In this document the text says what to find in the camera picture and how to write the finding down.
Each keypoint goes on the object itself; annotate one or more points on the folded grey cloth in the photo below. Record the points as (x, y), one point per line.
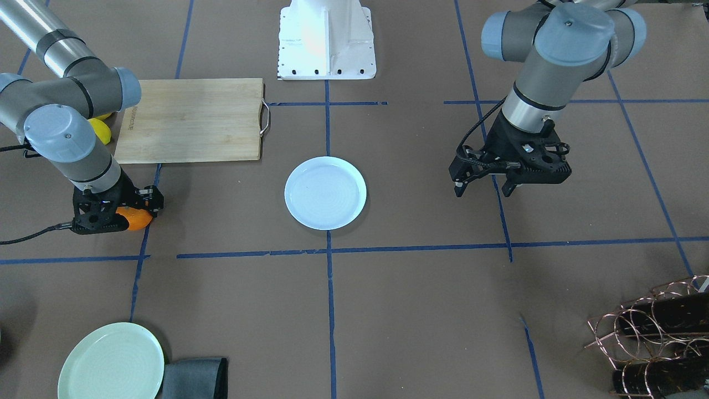
(196, 378)

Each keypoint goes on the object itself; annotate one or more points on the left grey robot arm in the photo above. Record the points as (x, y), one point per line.
(561, 44)

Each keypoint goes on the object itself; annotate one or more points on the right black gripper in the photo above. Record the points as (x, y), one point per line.
(128, 193)

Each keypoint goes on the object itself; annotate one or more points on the yellow lemon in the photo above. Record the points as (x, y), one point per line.
(104, 116)
(102, 130)

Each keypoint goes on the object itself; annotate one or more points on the copper wire wine rack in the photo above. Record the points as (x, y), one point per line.
(657, 344)

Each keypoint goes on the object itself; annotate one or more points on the bamboo cutting board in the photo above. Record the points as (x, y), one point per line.
(194, 120)

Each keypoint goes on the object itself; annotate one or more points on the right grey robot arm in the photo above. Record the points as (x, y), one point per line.
(52, 119)

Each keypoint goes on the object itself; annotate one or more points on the orange mandarin fruit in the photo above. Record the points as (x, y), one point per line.
(137, 219)

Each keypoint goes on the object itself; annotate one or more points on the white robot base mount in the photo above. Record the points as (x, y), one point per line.
(326, 40)

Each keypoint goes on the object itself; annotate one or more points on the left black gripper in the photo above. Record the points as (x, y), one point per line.
(505, 139)

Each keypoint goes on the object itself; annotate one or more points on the upper yellow lemon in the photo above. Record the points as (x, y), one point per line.
(104, 116)

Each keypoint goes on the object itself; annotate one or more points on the lower yellow lemon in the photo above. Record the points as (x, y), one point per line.
(102, 130)

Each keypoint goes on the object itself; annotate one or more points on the dark wine bottle upper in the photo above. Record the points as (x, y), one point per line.
(678, 315)

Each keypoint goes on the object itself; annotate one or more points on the dark wine bottle lower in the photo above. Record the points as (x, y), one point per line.
(663, 379)

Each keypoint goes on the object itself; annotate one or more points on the light blue plate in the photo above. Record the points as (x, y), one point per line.
(325, 193)

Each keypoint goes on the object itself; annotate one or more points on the dark wine bottle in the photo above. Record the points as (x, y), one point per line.
(663, 379)
(678, 315)

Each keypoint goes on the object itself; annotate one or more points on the light green plate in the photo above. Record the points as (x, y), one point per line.
(119, 360)

